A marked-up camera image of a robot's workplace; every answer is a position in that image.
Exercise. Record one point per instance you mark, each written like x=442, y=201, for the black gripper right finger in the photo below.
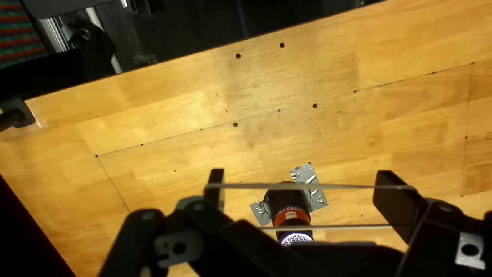
x=399, y=203

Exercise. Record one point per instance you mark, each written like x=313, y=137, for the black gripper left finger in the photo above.
x=212, y=190

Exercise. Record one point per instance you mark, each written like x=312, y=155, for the dark robot base equipment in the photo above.
x=115, y=35

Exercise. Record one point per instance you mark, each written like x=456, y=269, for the black table clamp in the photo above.
x=13, y=114

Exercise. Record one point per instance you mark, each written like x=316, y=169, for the silver duct tape strip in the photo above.
x=299, y=174

